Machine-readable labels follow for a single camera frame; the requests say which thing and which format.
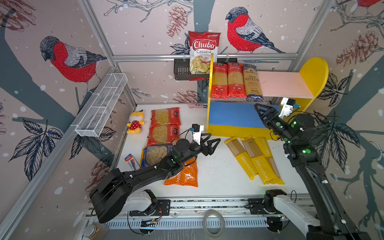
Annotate red macaroni bag far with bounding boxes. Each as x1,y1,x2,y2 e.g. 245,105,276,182
151,107,181,127

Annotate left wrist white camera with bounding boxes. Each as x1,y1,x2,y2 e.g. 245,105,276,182
192,124,204,145

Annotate red Chuba cassava chips bag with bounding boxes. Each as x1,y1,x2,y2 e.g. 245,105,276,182
189,31,221,74

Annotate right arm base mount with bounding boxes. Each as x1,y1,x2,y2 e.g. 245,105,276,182
245,190,287,215

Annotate orange Pastatime macaroni bag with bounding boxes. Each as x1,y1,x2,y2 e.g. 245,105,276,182
164,158,198,188

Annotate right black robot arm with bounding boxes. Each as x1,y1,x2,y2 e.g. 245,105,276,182
254,103,370,240

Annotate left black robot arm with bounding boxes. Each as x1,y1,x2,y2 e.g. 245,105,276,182
90,134,221,224

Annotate black wire wall basket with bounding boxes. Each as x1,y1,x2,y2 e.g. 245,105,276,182
173,57,238,82

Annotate white mesh wall shelf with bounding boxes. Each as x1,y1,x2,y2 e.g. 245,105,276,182
75,73,128,138

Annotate clear tape roll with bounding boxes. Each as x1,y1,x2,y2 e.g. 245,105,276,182
202,210,226,239

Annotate yellow pastatime spaghetti bag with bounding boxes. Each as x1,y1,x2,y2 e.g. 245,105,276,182
225,137,258,181
255,137,281,179
241,136,285,185

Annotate red spaghetti bag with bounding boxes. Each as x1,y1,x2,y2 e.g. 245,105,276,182
228,63,247,99
211,63,229,100

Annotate yellow plush toy red dress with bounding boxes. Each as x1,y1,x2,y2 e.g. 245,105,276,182
127,111,145,135

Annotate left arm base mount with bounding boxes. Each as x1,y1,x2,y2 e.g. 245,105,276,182
124,190,171,217

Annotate blue macaroni bag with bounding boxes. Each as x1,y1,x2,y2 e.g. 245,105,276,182
140,144,173,169

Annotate yellow shelf pink blue boards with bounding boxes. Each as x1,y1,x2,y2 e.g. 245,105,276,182
206,58,329,140

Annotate red macaroni bag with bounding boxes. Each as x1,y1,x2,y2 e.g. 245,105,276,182
147,125,180,147
151,107,181,127

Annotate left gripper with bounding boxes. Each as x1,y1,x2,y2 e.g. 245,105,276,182
179,132,220,165

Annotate glass jar with lid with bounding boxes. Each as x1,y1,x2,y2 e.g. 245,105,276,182
83,223,110,240

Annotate dark blue spaghetti bag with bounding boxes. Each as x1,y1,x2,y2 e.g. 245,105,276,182
243,64,264,102

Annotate red macaroni bag near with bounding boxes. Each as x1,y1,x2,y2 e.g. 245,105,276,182
147,125,180,147

